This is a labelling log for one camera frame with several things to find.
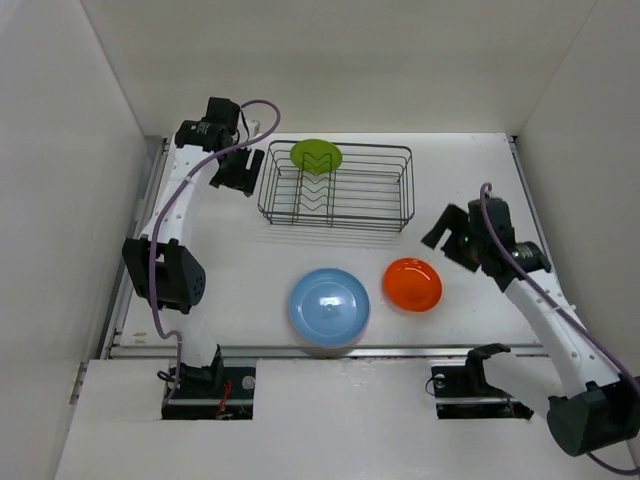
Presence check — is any orange plate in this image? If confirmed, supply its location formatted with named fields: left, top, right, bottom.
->
left=382, top=257, right=443, bottom=313

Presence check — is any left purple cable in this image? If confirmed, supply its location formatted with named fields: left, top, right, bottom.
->
left=148, top=98, right=282, bottom=401

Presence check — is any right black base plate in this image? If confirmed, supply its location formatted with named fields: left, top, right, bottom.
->
left=425, top=365, right=534, bottom=421

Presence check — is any purple cable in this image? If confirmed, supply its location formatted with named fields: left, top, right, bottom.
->
left=148, top=98, right=282, bottom=401
left=479, top=182, right=640, bottom=475

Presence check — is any pink plate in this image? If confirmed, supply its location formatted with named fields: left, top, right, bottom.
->
left=351, top=319, right=371, bottom=345

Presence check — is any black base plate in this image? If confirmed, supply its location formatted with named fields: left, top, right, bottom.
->
left=425, top=365, right=534, bottom=421
left=161, top=366, right=256, bottom=421

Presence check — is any aluminium rail front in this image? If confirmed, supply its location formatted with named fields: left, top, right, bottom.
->
left=99, top=342, right=551, bottom=360

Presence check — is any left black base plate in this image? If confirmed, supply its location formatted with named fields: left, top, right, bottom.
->
left=161, top=366, right=256, bottom=421

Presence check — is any green plate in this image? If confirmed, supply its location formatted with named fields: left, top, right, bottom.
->
left=290, top=139, right=343, bottom=175

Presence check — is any wire dish rack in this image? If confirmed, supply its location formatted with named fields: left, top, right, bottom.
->
left=258, top=140, right=415, bottom=232

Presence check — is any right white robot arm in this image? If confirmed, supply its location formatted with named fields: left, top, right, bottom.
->
left=422, top=197, right=639, bottom=457

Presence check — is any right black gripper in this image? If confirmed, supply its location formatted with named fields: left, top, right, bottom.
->
left=420, top=203, right=486, bottom=273

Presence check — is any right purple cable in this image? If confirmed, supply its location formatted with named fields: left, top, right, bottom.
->
left=479, top=182, right=640, bottom=475

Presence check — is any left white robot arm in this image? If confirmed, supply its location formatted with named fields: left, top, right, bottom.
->
left=122, top=97, right=264, bottom=397

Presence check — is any blue plate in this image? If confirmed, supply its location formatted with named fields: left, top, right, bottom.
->
left=288, top=268, right=371, bottom=349

